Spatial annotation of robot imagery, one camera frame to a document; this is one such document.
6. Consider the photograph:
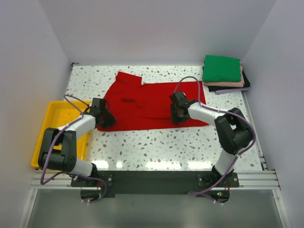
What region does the red t shirt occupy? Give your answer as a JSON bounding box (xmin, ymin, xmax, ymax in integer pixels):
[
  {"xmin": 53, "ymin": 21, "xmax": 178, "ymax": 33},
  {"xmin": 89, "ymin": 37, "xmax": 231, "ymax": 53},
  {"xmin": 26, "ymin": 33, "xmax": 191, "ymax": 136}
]
[{"xmin": 104, "ymin": 72, "xmax": 206, "ymax": 132}]

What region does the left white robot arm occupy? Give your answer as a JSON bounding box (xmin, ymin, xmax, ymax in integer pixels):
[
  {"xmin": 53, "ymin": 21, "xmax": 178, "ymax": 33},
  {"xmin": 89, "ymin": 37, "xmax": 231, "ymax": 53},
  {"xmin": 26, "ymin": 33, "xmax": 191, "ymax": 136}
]
[{"xmin": 38, "ymin": 98, "xmax": 116, "ymax": 186}]

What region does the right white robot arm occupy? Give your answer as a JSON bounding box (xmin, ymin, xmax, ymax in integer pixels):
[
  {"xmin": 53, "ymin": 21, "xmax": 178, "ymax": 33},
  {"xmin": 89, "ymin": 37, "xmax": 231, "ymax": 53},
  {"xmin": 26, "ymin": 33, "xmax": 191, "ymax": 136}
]
[{"xmin": 170, "ymin": 91, "xmax": 256, "ymax": 187}]

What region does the yellow plastic bin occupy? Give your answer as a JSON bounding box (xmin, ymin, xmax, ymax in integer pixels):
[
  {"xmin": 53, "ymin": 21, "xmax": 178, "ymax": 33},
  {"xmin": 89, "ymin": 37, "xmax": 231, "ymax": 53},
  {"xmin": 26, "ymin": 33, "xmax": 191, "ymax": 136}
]
[{"xmin": 31, "ymin": 101, "xmax": 90, "ymax": 168}]

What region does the folded green t shirt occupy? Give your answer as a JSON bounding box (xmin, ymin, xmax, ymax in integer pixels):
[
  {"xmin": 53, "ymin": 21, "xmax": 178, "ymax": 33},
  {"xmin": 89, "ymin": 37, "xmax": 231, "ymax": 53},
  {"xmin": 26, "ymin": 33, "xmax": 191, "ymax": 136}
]
[{"xmin": 202, "ymin": 55, "xmax": 241, "ymax": 83}]

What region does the folded pink t shirt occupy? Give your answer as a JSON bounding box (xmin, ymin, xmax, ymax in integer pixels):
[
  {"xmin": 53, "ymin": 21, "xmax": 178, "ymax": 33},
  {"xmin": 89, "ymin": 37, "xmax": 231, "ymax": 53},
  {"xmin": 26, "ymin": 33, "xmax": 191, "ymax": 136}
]
[{"xmin": 202, "ymin": 62, "xmax": 245, "ymax": 87}]

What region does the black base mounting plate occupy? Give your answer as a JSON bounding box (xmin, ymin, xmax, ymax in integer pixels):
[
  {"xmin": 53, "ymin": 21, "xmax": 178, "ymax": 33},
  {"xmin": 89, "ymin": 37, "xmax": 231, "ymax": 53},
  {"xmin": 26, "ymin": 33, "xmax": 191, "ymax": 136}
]
[{"xmin": 70, "ymin": 170, "xmax": 239, "ymax": 203}]

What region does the folded black t shirt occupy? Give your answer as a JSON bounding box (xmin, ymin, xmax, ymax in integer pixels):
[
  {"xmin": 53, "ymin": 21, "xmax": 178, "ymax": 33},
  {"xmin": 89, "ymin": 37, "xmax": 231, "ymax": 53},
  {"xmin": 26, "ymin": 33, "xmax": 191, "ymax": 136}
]
[{"xmin": 203, "ymin": 71, "xmax": 251, "ymax": 95}]

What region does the aluminium frame rail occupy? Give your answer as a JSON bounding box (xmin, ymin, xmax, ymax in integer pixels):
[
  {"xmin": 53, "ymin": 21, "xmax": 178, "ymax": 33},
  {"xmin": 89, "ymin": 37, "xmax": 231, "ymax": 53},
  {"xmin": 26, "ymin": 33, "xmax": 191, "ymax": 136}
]
[{"xmin": 18, "ymin": 91, "xmax": 292, "ymax": 228}]

